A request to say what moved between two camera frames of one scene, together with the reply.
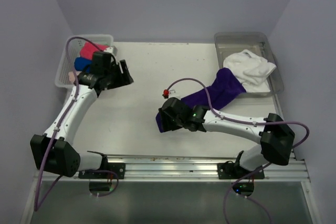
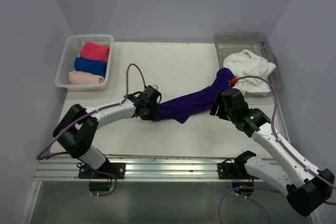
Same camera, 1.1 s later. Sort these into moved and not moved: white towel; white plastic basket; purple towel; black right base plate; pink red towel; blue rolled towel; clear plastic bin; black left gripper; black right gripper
Moved: black left gripper; purple towel; black right gripper
Not moved: white plastic basket; blue rolled towel; white towel; clear plastic bin; black right base plate; pink red towel
